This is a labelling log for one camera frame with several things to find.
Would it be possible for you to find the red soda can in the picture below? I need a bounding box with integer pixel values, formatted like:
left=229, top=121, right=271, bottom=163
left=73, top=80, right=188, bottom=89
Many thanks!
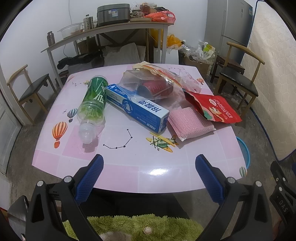
left=137, top=80, right=174, bottom=100

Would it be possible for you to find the white pillow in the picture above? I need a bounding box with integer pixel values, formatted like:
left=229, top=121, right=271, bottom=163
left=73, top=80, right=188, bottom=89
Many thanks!
left=103, top=43, right=140, bottom=66

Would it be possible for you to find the right wooden chair black seat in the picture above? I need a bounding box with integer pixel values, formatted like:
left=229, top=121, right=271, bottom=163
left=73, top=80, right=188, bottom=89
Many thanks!
left=214, top=42, right=265, bottom=118

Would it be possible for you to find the black clothing pile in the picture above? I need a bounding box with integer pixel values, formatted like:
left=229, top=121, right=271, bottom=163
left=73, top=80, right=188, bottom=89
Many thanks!
left=57, top=49, right=104, bottom=70

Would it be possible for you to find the steel thermos bottle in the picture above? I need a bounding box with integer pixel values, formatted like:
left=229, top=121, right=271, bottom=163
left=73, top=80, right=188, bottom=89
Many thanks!
left=47, top=31, right=55, bottom=47

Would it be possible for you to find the clear plastic clamshell box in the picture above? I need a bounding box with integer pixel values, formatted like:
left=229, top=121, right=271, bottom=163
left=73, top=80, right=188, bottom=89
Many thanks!
left=118, top=69, right=174, bottom=100

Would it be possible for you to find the pink bubble wrap mailer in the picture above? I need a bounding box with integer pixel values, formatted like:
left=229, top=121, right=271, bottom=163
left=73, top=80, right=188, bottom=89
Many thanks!
left=168, top=107, right=216, bottom=142

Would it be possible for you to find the green fuzzy sleeve forearm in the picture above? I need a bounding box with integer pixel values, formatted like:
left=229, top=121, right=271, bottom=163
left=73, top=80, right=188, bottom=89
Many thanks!
left=63, top=213, right=204, bottom=241

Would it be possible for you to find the grey rice cooker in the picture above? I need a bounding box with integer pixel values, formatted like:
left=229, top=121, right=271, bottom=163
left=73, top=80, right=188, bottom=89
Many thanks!
left=97, top=4, right=130, bottom=27

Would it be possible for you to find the left wooden chair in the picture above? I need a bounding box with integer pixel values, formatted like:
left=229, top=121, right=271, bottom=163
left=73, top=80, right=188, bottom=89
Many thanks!
left=6, top=64, right=58, bottom=125

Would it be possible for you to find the cardboard box with trash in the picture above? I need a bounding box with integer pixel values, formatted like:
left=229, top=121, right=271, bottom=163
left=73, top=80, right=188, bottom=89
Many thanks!
left=178, top=51, right=210, bottom=78

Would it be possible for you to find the clear plastic bowl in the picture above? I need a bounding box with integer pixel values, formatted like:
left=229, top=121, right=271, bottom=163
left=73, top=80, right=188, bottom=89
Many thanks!
left=58, top=23, right=83, bottom=39

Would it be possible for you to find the blue toothpaste box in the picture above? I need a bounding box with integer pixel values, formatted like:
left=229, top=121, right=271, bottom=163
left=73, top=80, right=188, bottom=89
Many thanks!
left=105, top=84, right=170, bottom=133

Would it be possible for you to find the blue trash basket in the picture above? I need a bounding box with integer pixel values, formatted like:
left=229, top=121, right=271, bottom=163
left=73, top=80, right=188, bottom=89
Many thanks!
left=236, top=137, right=250, bottom=169

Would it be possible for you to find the green label plastic bottle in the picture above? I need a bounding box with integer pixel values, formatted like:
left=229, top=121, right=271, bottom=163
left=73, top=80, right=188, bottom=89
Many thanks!
left=77, top=76, right=108, bottom=144

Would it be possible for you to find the grey refrigerator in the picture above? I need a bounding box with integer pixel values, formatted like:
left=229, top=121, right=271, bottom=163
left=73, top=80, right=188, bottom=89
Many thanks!
left=204, top=0, right=253, bottom=55

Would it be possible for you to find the steel canister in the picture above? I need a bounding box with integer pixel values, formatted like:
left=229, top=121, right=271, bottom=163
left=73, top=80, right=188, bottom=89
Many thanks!
left=83, top=14, right=94, bottom=31

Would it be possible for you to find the red plastic bag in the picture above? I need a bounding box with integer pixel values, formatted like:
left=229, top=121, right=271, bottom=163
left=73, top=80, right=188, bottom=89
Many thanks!
left=145, top=11, right=176, bottom=24

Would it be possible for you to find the yellow plastic bag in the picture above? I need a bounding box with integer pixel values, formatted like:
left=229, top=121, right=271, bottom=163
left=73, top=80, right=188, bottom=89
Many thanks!
left=166, top=34, right=184, bottom=50

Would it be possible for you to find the red snack bag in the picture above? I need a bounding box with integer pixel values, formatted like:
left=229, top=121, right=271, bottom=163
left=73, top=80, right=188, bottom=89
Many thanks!
left=183, top=90, right=242, bottom=124

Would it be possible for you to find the white mattress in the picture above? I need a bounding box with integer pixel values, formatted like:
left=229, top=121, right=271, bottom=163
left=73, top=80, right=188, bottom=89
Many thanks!
left=248, top=1, right=295, bottom=161

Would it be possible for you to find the clear red-trim food bag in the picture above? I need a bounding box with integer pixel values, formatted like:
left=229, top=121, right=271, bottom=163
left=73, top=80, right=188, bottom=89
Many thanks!
left=132, top=61, right=202, bottom=100

